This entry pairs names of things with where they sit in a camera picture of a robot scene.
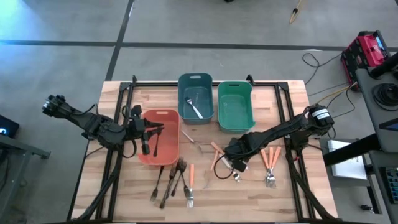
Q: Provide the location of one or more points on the white flat box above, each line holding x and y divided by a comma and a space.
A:
348, 168

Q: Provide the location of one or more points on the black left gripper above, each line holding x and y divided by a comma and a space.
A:
136, 129

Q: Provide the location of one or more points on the black metal table frame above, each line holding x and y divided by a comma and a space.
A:
155, 83

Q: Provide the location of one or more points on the small black floor object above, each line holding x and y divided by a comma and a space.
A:
367, 208

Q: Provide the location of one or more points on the orange plastic bin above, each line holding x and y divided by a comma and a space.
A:
173, 152

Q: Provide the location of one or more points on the green plastic bin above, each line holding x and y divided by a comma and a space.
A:
239, 90

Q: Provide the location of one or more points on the black stand bar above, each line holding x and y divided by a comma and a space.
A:
351, 150

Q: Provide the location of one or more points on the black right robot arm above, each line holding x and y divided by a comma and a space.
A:
280, 130

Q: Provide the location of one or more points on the grey metal cart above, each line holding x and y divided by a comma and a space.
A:
370, 102

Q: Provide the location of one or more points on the dark teal plastic bin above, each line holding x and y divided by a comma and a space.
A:
183, 109

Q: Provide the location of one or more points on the black tube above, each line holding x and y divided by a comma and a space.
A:
384, 66

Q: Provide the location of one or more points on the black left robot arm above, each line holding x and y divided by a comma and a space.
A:
93, 124

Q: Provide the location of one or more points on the red black tool case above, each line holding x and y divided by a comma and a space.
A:
367, 49

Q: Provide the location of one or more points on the black keypad device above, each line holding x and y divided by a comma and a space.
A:
392, 183

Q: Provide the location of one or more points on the black monitor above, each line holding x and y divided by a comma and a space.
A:
7, 124

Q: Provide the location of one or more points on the grey side table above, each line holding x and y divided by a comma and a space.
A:
18, 147

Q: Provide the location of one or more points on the pile of dark forks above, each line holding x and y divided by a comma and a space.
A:
184, 164

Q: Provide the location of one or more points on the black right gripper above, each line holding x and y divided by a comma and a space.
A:
237, 155

